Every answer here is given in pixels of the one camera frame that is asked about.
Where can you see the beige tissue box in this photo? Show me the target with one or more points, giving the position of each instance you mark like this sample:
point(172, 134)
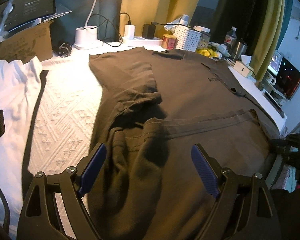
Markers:
point(242, 69)

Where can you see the white charger plug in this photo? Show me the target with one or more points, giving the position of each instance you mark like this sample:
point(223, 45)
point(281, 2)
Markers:
point(129, 31)

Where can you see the clear snack jar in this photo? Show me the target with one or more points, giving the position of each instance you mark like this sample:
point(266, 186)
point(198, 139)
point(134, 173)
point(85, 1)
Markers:
point(204, 37)

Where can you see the yellow snack bag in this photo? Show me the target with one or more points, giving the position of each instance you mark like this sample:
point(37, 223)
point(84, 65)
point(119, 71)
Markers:
point(208, 53)

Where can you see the small monitor screen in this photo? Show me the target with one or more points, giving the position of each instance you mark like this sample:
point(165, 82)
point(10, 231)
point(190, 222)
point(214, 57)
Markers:
point(287, 77)

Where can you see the dark brown t-shirt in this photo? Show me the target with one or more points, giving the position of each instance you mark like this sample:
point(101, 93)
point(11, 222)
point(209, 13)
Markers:
point(155, 106)

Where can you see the red round tin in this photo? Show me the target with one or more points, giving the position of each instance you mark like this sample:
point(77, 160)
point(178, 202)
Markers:
point(168, 41)

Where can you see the steel cup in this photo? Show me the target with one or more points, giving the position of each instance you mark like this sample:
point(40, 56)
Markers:
point(238, 49)

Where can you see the black necktie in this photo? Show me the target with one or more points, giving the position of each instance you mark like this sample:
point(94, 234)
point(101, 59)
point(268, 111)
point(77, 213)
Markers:
point(26, 175)

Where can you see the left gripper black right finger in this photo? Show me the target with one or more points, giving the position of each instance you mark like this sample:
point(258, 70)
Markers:
point(243, 207)

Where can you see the olive green curtain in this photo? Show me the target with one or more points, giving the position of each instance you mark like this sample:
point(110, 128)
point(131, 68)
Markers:
point(268, 38)

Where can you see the white perforated basket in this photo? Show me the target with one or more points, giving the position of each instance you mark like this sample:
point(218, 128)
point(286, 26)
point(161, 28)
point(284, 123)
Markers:
point(187, 39)

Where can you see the white shirt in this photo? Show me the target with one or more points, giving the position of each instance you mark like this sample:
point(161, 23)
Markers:
point(20, 85)

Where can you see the plastic water bottle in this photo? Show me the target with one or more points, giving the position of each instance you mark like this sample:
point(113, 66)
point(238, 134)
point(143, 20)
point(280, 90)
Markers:
point(230, 38)

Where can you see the white power strip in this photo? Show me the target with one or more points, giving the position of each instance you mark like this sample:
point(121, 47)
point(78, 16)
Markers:
point(139, 41)

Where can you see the white desk lamp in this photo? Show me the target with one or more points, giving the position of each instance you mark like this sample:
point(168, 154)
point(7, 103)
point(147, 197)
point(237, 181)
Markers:
point(100, 27)

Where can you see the cardboard box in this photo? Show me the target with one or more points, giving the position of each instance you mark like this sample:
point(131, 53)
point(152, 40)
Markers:
point(27, 44)

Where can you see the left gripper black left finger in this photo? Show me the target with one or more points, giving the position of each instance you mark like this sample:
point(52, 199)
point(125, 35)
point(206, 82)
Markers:
point(40, 219)

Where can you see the black power adapter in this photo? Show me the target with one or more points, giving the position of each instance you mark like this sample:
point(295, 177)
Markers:
point(148, 31)

